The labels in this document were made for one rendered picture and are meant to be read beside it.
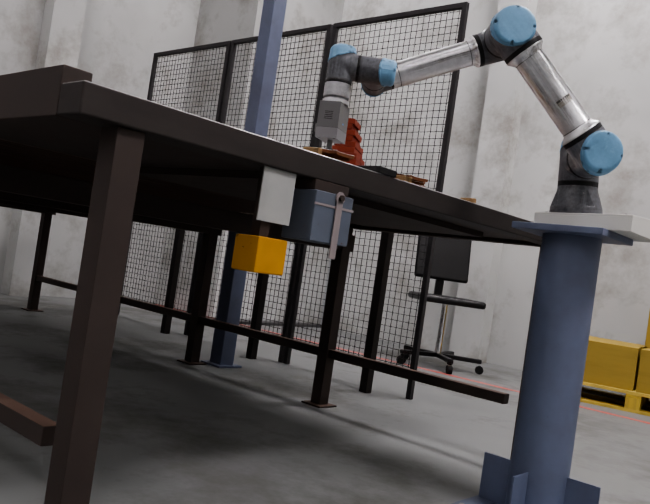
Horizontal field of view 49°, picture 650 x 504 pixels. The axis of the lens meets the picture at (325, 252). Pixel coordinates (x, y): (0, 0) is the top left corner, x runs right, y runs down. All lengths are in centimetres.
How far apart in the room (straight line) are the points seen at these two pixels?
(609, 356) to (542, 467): 302
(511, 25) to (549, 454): 121
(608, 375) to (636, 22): 306
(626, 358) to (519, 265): 177
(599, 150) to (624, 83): 453
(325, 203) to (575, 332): 88
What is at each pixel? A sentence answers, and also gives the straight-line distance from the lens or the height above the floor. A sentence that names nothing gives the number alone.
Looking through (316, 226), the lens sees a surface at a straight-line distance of 167.
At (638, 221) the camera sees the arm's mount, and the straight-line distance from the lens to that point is 217.
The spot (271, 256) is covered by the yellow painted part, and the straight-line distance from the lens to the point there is 158.
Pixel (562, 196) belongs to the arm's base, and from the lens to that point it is 223.
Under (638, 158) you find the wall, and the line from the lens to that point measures 640.
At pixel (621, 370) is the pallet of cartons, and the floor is 26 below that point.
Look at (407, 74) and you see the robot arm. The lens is 220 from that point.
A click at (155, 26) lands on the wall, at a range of 782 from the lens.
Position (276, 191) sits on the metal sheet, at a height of 81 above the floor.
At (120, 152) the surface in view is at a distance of 138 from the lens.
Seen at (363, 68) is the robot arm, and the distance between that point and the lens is 206.
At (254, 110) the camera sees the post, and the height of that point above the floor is 148.
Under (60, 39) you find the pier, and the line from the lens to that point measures 703.
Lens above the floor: 66
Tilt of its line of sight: 1 degrees up
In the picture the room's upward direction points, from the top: 8 degrees clockwise
